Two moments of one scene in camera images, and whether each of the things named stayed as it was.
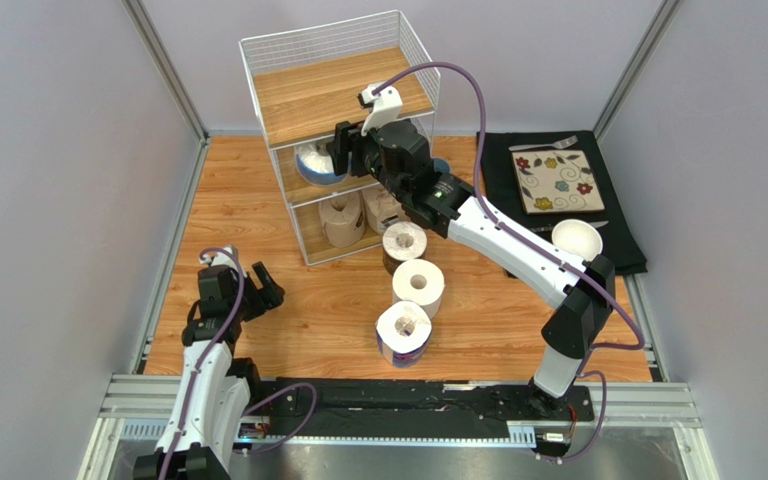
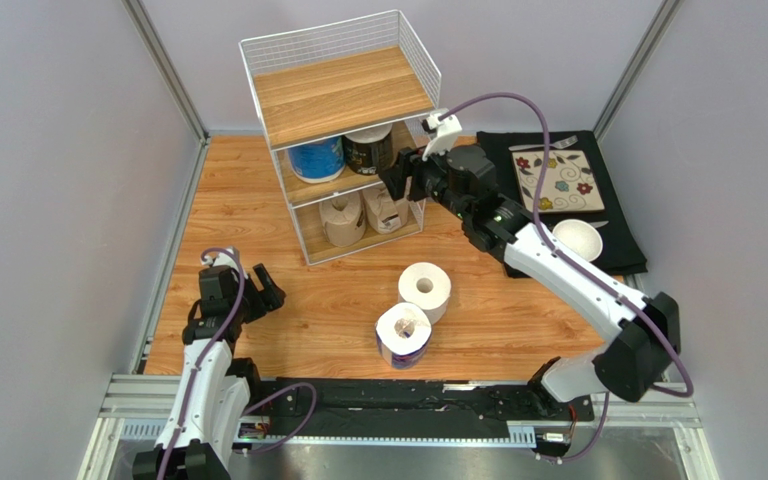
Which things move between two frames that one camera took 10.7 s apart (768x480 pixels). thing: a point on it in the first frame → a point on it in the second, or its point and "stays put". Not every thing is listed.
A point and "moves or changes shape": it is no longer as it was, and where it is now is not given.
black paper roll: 403,241 moves or changes shape
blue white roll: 403,333 stays put
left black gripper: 263,298 stays put
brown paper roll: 342,218 stays put
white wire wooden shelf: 308,82 stays put
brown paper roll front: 380,210 stays put
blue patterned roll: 317,166 stays put
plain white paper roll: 421,282 moves or changes shape
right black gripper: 356,150 → 412,176
